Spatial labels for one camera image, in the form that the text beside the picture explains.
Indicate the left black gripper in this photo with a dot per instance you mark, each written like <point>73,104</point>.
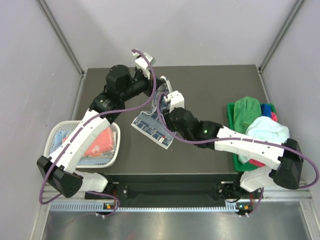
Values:
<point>150,85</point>

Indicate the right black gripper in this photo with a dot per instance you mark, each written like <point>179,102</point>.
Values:
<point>168,122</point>

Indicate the blue white patterned towel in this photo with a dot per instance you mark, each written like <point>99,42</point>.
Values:
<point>148,122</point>

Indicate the pink bunny towel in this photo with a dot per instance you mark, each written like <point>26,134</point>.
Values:
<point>104,144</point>

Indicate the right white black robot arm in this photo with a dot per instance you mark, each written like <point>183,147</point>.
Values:
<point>282,162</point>

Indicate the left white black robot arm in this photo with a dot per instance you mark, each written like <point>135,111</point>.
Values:
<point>59,168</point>

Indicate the green towel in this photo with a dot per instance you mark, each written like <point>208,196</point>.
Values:
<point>246,110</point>

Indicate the green plastic bin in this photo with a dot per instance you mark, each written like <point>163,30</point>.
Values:
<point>238,166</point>

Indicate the white perforated plastic basket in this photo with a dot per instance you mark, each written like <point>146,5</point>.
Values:
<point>52,140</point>

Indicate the white mint towel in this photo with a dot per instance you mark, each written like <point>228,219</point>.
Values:
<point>266,129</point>

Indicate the blue towel in bin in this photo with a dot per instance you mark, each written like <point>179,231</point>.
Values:
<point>266,110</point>

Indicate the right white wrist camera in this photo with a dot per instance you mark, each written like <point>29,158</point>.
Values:
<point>174,100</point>

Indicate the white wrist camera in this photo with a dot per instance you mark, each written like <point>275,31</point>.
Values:
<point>141,64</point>
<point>174,100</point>

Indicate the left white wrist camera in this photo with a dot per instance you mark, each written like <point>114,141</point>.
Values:
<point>141,64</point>

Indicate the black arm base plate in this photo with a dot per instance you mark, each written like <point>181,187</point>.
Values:
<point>176,190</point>

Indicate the right aluminium frame post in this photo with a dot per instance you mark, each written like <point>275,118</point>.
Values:
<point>298,4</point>

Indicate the aluminium frame post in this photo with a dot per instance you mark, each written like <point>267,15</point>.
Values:
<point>60,35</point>
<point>298,4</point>

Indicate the left aluminium frame post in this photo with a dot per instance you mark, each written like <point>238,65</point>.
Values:
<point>60,35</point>

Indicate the grey slotted cable duct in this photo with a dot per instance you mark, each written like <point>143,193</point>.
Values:
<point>104,207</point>

